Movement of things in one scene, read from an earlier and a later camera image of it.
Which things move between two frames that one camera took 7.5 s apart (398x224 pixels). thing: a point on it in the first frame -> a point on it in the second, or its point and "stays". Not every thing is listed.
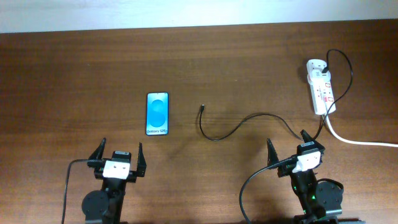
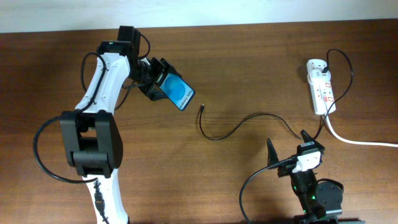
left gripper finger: x=97 y=153 -> x=156 y=93
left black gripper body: x=132 y=173 -> x=153 y=71
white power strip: x=321 y=91 stays
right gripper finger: x=306 y=136 stays
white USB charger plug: x=316 y=76 stays
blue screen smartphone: x=157 y=117 -> x=178 y=91
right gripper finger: x=272 y=155 stays
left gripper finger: x=142 y=162 -> x=171 y=70
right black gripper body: x=286 y=168 stays
